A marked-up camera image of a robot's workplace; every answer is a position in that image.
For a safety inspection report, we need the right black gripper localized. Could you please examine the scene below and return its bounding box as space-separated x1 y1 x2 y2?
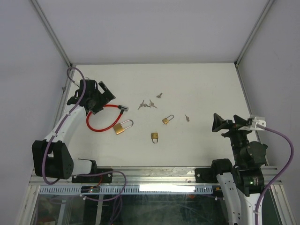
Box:
211 112 253 165

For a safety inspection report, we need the red cable lock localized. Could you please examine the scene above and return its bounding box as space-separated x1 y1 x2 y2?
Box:
86 104 129 133

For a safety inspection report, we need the silver key bunch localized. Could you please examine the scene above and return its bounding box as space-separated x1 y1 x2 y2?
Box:
138 100 157 110

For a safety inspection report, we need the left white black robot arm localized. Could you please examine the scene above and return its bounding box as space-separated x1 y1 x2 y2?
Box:
32 80 115 185

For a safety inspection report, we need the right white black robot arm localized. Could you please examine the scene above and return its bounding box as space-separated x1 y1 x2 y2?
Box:
210 113 268 225

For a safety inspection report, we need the large brass padlock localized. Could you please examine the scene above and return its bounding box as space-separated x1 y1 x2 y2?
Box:
113 120 134 135

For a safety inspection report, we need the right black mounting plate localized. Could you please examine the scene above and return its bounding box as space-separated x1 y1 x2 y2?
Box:
194 167 218 183

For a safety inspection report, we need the black mounting plate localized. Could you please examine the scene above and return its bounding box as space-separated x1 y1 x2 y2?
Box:
72 168 113 184
194 167 218 183

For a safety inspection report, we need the small brass padlock long shackle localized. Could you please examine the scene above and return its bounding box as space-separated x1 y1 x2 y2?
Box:
162 114 174 125

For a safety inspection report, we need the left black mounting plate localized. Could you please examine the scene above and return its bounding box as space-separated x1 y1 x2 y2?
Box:
72 168 113 184

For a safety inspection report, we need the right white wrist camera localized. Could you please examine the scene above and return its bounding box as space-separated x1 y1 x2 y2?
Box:
238 116 267 131

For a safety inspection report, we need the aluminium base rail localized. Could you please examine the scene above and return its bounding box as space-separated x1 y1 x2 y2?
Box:
28 165 282 187

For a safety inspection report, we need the white slotted cable duct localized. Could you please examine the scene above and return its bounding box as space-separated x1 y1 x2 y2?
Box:
39 184 213 195

